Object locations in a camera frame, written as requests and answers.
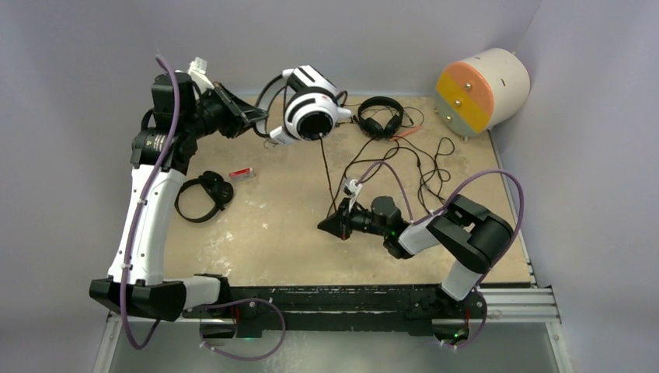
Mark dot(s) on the black headphones with pink mic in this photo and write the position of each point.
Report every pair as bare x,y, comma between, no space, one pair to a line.
383,118

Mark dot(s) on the small red object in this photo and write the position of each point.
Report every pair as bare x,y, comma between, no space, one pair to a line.
242,174

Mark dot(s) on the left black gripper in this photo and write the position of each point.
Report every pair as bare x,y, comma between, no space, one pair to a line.
249,113

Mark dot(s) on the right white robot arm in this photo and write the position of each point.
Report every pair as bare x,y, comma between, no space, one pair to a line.
473,234

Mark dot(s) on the white and black headphones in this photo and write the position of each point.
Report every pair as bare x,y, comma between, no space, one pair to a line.
310,114

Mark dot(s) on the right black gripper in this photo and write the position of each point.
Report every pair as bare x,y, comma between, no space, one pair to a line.
338,224

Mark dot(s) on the round drawer cabinet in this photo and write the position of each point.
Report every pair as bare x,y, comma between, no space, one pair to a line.
476,93

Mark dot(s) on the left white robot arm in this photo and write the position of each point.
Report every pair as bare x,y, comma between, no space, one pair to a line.
185,109

